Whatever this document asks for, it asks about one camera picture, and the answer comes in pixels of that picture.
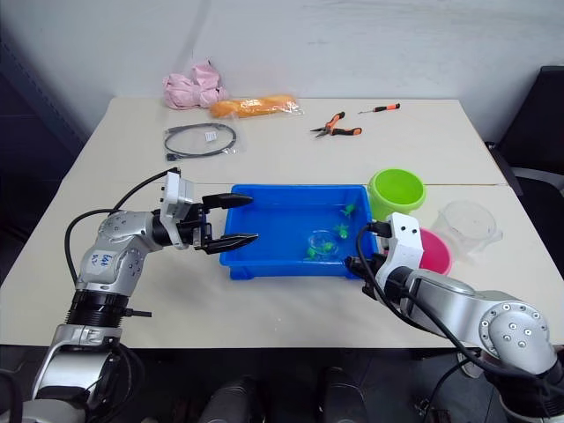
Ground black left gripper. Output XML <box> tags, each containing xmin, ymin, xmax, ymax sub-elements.
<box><xmin>178</xmin><ymin>192</ymin><xmax>260</xmax><ymax>256</ymax></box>

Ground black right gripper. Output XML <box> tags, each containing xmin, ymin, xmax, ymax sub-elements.
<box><xmin>345</xmin><ymin>253</ymin><xmax>384</xmax><ymax>283</ymax></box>

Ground clear plastic cup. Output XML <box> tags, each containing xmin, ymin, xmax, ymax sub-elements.
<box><xmin>434</xmin><ymin>200</ymin><xmax>504</xmax><ymax>261</ymax></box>

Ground blue plastic tub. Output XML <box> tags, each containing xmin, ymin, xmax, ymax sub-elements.
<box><xmin>219</xmin><ymin>183</ymin><xmax>375</xmax><ymax>282</ymax></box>

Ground pink plastic bucket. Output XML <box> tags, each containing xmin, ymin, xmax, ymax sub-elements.
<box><xmin>416</xmin><ymin>227</ymin><xmax>454</xmax><ymax>275</ymax></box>

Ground green plastic bucket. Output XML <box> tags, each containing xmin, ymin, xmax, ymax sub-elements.
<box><xmin>367</xmin><ymin>167</ymin><xmax>427</xmax><ymax>221</ymax></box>

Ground orange item in clear bag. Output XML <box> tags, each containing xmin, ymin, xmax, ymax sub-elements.
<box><xmin>209</xmin><ymin>93</ymin><xmax>305</xmax><ymax>120</ymax></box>

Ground dark rounded shape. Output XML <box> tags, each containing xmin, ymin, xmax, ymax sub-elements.
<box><xmin>202</xmin><ymin>374</ymin><xmax>265</xmax><ymax>423</ymax></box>
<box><xmin>316</xmin><ymin>365</ymin><xmax>367</xmax><ymax>423</ymax></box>

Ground crumpled pink plastic bag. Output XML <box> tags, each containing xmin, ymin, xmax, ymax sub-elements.
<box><xmin>161</xmin><ymin>56</ymin><xmax>230</xmax><ymax>110</ymax></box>

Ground black chair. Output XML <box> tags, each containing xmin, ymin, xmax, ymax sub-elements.
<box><xmin>484</xmin><ymin>65</ymin><xmax>564</xmax><ymax>283</ymax></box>

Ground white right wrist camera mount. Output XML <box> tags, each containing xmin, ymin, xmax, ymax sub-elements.
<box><xmin>374</xmin><ymin>211</ymin><xmax>425</xmax><ymax>287</ymax></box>

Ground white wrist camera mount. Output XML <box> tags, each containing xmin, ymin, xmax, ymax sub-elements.
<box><xmin>159</xmin><ymin>170</ymin><xmax>197</xmax><ymax>250</ymax></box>
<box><xmin>374</xmin><ymin>211</ymin><xmax>425</xmax><ymax>287</ymax></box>

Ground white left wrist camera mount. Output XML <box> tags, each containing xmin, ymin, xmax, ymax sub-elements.
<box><xmin>159</xmin><ymin>170</ymin><xmax>197</xmax><ymax>250</ymax></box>

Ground black cable in clear bag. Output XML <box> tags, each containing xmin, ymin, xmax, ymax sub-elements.
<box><xmin>163</xmin><ymin>122</ymin><xmax>248</xmax><ymax>163</ymax></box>

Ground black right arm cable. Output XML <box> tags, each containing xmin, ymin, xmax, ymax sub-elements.
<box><xmin>355</xmin><ymin>219</ymin><xmax>499</xmax><ymax>375</ymax></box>

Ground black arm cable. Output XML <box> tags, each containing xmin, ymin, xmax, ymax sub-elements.
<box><xmin>64</xmin><ymin>167</ymin><xmax>182</xmax><ymax>287</ymax></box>
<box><xmin>355</xmin><ymin>219</ymin><xmax>499</xmax><ymax>375</ymax></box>

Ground orange handled pliers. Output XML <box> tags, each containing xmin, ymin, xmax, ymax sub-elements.
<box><xmin>309</xmin><ymin>112</ymin><xmax>363</xmax><ymax>140</ymax></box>

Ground orange handled screwdriver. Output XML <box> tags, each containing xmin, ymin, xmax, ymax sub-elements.
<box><xmin>356</xmin><ymin>102</ymin><xmax>401</xmax><ymax>115</ymax></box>

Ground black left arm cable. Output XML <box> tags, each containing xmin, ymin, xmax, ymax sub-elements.
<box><xmin>64</xmin><ymin>167</ymin><xmax>182</xmax><ymax>287</ymax></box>

